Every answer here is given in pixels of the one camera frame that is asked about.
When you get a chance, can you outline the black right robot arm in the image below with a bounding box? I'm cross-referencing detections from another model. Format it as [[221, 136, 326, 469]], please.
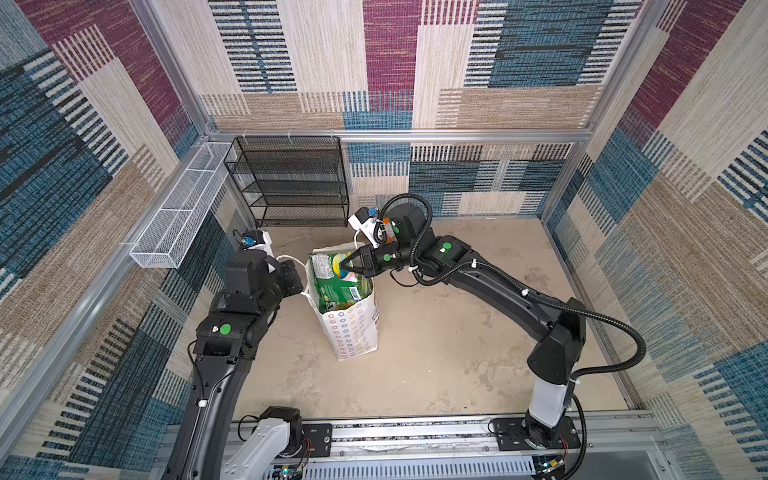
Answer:
[[339, 194, 586, 448]]

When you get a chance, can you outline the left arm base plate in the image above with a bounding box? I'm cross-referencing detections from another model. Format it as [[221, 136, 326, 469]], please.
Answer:
[[275, 423, 333, 462]]

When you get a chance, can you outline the black corrugated cable conduit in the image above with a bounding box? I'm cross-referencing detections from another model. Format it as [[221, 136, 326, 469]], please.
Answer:
[[377, 193, 648, 480]]

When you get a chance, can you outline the black wire shelf rack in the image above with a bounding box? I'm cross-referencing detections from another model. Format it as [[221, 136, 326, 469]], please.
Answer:
[[224, 136, 350, 227]]

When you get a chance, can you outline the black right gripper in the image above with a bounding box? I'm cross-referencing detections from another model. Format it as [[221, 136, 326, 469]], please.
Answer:
[[339, 240, 418, 278]]

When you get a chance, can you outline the white wire mesh basket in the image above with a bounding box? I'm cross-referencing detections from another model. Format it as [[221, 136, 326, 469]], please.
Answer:
[[130, 142, 231, 269]]

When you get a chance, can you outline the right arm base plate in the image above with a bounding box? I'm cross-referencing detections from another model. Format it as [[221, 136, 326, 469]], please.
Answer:
[[488, 416, 582, 451]]

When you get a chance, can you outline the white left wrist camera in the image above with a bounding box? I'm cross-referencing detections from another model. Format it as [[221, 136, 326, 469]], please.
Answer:
[[239, 229, 274, 257]]

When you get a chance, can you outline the green rainbow snack bag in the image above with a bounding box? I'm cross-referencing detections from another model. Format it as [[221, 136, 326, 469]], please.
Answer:
[[310, 252, 373, 313]]

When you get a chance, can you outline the white paper bag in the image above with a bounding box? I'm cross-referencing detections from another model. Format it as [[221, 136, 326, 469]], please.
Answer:
[[299, 243, 379, 361]]

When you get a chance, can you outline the white slotted cable duct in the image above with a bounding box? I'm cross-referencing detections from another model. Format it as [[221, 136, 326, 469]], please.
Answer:
[[303, 456, 536, 479]]

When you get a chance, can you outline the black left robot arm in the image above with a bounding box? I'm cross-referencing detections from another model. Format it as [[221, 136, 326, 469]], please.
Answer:
[[162, 250, 304, 479]]

